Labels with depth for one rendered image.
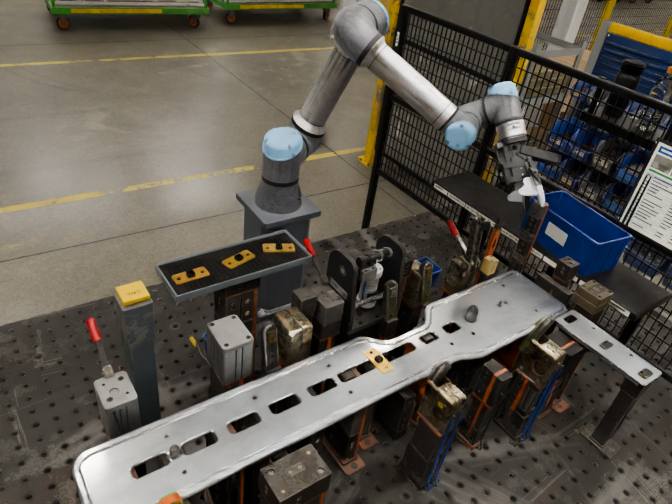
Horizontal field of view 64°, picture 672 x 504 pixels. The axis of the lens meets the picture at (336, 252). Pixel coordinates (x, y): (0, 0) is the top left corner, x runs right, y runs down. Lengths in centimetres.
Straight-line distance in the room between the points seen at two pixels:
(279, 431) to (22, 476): 68
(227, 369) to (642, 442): 128
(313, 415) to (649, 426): 116
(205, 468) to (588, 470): 110
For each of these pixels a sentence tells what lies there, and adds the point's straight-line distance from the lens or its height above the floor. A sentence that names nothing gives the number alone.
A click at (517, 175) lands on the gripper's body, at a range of 154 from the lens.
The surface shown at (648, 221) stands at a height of 120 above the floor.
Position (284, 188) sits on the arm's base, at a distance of 168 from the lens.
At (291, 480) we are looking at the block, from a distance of 114.
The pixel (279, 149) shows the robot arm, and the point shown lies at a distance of 162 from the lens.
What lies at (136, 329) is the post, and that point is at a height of 107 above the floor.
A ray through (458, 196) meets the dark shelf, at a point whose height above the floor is 103.
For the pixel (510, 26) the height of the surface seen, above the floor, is 138.
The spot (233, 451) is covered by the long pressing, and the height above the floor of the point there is 100.
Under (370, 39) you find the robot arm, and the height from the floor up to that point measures 166.
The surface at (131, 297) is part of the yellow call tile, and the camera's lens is 130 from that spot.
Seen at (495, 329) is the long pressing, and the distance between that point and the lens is 160.
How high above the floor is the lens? 199
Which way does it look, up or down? 35 degrees down
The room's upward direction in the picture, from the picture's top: 9 degrees clockwise
